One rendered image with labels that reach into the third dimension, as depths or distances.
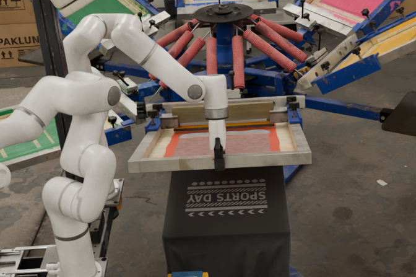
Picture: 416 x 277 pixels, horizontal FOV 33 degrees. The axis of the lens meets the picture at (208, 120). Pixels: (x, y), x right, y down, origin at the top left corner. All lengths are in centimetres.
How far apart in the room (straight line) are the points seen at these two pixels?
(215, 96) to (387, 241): 208
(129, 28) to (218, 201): 82
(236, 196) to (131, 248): 152
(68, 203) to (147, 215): 249
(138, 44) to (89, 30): 15
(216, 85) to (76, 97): 59
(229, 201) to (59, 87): 109
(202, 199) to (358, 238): 157
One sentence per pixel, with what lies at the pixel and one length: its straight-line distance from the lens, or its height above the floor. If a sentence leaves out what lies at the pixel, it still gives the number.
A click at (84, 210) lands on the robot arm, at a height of 141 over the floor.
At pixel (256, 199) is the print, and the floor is 95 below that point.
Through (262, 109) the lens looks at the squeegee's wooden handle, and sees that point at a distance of 280.
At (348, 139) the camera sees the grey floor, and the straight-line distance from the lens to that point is 502.
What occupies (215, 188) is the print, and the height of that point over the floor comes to 95.
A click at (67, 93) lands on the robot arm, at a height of 172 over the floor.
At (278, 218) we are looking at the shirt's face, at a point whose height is 95.
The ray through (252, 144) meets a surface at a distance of 254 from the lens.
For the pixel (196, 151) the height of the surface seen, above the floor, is 119.
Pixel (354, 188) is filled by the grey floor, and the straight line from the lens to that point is 446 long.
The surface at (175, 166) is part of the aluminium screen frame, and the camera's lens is 224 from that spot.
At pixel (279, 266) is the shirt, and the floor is 80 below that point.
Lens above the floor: 238
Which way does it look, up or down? 26 degrees down
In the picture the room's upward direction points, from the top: 5 degrees counter-clockwise
